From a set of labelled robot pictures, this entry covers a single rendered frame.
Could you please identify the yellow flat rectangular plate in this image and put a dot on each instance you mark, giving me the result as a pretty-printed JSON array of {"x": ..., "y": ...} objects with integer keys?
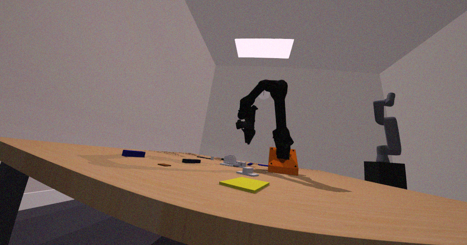
[{"x": 245, "y": 184}]

